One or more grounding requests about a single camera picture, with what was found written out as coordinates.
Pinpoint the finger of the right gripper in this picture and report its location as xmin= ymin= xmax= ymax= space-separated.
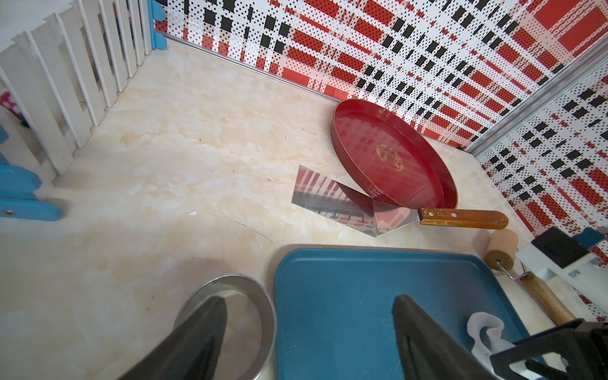
xmin=490 ymin=319 xmax=607 ymax=379

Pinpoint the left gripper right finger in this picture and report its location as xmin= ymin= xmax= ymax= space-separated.
xmin=392 ymin=295 xmax=494 ymax=379

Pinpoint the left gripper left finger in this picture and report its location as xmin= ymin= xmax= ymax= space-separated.
xmin=122 ymin=296 xmax=227 ymax=379

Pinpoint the white dough lump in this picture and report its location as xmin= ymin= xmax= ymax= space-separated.
xmin=466 ymin=312 xmax=515 ymax=379

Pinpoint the small glass bowl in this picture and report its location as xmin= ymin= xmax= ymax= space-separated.
xmin=174 ymin=274 xmax=277 ymax=379

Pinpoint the teal plastic tray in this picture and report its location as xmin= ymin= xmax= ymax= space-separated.
xmin=275 ymin=247 xmax=529 ymax=379

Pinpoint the wooden rolling pin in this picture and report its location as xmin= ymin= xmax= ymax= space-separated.
xmin=483 ymin=229 xmax=576 ymax=326

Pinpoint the knife with wooden handle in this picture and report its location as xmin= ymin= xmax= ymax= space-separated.
xmin=291 ymin=166 xmax=509 ymax=237

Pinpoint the red round plate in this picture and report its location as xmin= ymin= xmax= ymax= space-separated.
xmin=330 ymin=99 xmax=459 ymax=209

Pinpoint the blue white toy crib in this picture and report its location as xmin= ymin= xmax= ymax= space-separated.
xmin=1 ymin=1 xmax=166 ymax=221

